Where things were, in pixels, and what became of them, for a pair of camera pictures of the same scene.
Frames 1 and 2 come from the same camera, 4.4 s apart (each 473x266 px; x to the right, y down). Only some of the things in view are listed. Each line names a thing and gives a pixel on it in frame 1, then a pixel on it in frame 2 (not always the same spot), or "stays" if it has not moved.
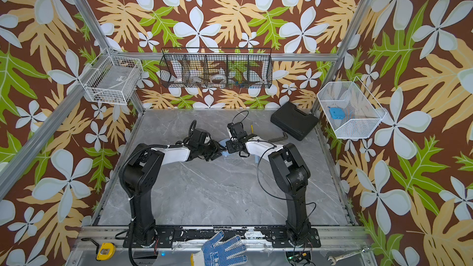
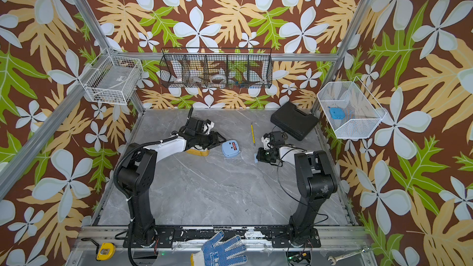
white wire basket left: [112, 79] stays
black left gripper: [217, 149] -> [214, 143]
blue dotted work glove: [221, 254] stays
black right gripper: [230, 149] -> [260, 156]
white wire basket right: [363, 112] stays
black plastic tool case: [293, 121] stays
